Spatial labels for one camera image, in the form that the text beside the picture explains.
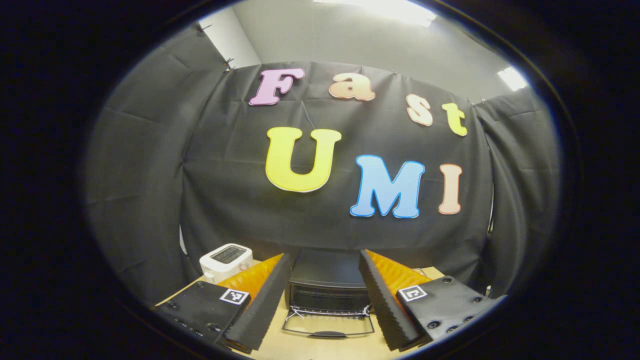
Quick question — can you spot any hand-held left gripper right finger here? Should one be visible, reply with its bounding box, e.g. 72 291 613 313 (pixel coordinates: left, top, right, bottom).
358 249 507 352

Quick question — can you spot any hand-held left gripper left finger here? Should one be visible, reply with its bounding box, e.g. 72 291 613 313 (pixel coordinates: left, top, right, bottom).
152 252 294 353

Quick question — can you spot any black electric oven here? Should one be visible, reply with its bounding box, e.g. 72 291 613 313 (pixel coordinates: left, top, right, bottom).
282 248 376 340

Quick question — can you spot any white toaster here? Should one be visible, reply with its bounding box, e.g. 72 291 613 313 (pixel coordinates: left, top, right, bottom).
199 243 254 284

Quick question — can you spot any black backdrop cloth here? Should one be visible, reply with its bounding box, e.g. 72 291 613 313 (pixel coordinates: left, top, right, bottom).
84 25 562 307

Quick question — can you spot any small ceiling light panel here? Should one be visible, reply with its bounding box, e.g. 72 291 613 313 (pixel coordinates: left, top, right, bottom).
497 66 529 92

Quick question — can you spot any large ceiling light panel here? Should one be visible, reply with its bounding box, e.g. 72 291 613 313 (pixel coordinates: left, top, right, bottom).
314 0 437 28

